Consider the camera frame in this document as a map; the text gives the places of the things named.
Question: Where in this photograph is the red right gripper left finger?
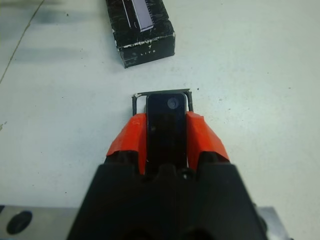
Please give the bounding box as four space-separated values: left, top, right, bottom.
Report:
105 112 149 176

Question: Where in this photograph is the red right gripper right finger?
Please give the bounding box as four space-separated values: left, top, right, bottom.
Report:
185 111 231 174

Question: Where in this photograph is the small black phone device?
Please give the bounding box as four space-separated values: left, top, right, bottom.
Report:
145 92 189 173

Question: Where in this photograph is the black printed box lid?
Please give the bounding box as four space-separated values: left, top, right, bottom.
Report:
104 0 176 70

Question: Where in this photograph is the black box base white insert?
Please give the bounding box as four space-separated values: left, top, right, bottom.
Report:
131 88 194 119

